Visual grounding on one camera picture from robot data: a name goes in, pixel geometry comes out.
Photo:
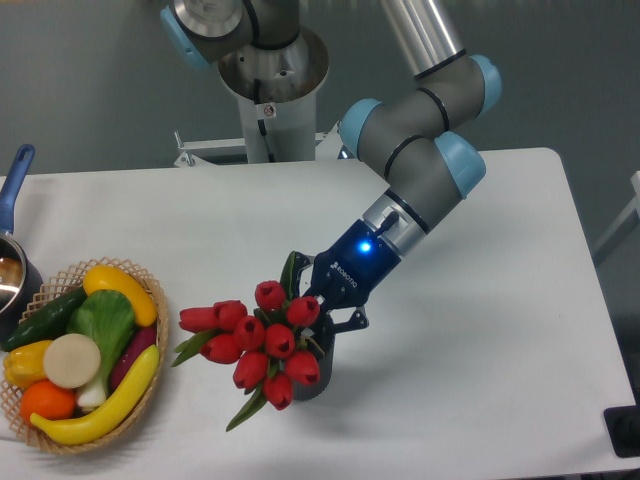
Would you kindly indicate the purple sweet potato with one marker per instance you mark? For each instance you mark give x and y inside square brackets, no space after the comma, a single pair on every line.
[141,340]

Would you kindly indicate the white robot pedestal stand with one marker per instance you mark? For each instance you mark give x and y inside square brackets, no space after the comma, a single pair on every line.
[271,133]

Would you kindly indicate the green bok choy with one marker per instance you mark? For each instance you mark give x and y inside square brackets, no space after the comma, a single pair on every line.
[106,317]

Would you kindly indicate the yellow squash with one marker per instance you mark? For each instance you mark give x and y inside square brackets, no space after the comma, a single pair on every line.
[107,277]

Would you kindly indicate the blue handled saucepan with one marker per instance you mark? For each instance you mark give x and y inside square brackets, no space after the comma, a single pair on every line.
[20,280]

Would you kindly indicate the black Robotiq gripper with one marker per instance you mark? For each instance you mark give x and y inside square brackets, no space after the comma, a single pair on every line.
[344,276]

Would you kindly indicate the yellow banana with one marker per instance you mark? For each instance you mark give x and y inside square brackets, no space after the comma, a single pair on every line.
[112,412]

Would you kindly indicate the green cucumber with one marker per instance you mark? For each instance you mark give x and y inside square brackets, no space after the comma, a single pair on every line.
[48,322]

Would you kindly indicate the dark grey ribbed vase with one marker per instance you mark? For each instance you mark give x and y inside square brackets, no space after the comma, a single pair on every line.
[321,344]

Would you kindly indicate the yellow bell pepper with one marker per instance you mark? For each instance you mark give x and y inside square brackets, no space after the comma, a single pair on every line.
[24,366]

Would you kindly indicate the black device at table edge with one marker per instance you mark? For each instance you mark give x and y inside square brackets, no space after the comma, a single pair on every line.
[623,428]

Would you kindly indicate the beige round disc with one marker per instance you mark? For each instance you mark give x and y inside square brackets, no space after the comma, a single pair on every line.
[71,361]

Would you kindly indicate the orange fruit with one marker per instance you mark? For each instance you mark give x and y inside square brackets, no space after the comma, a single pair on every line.
[47,400]

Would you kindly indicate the woven wicker basket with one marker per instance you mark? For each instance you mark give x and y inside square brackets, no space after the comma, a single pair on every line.
[57,285]

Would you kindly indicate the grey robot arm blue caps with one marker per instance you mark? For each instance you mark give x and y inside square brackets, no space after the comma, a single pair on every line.
[274,67]

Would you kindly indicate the white furniture frame right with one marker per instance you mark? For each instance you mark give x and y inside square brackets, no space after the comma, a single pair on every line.
[620,228]

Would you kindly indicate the red tulip bouquet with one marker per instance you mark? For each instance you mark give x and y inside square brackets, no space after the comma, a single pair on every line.
[266,345]

